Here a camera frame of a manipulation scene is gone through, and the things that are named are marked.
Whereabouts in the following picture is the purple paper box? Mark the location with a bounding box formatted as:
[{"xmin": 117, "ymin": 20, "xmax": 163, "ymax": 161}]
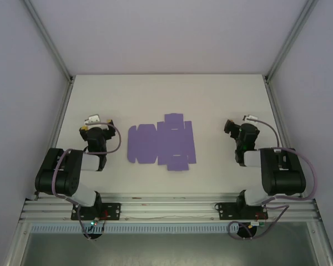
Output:
[{"xmin": 127, "ymin": 112, "xmax": 197, "ymax": 172}]

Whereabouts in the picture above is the grey metal sheet panel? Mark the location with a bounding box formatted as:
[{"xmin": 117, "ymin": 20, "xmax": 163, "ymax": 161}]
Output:
[{"xmin": 16, "ymin": 224, "xmax": 333, "ymax": 266}]

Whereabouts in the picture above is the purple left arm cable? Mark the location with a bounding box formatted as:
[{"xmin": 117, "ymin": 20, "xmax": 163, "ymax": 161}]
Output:
[{"xmin": 52, "ymin": 120, "xmax": 122, "ymax": 241}]

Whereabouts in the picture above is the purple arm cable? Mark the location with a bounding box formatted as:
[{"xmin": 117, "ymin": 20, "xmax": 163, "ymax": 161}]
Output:
[
  {"xmin": 227, "ymin": 117, "xmax": 319, "ymax": 241},
  {"xmin": 52, "ymin": 120, "xmax": 122, "ymax": 241}
]

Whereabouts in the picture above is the aluminium table side rail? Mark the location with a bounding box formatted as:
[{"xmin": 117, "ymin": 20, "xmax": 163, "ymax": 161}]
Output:
[
  {"xmin": 263, "ymin": 77, "xmax": 309, "ymax": 199},
  {"xmin": 33, "ymin": 77, "xmax": 74, "ymax": 200}
]

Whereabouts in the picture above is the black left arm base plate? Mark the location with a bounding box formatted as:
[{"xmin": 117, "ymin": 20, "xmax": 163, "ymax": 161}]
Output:
[{"xmin": 70, "ymin": 202, "xmax": 122, "ymax": 222}]

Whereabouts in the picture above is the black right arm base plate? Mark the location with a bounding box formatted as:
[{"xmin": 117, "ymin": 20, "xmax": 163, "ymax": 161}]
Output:
[{"xmin": 215, "ymin": 201, "xmax": 267, "ymax": 221}]

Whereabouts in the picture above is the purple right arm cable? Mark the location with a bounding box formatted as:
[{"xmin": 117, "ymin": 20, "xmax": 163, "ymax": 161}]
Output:
[{"xmin": 227, "ymin": 117, "xmax": 319, "ymax": 241}]

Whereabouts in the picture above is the aluminium frame post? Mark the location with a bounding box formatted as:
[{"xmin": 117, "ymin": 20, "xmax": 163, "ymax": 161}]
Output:
[
  {"xmin": 23, "ymin": 0, "xmax": 73, "ymax": 81},
  {"xmin": 265, "ymin": 0, "xmax": 320, "ymax": 81}
]

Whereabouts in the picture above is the aluminium mounting rail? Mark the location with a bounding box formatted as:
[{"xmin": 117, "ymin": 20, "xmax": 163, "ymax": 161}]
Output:
[{"xmin": 19, "ymin": 193, "xmax": 321, "ymax": 222}]

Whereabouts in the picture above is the grey slotted cable duct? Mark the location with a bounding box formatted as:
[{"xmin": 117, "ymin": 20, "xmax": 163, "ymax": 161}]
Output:
[{"xmin": 30, "ymin": 224, "xmax": 236, "ymax": 234}]

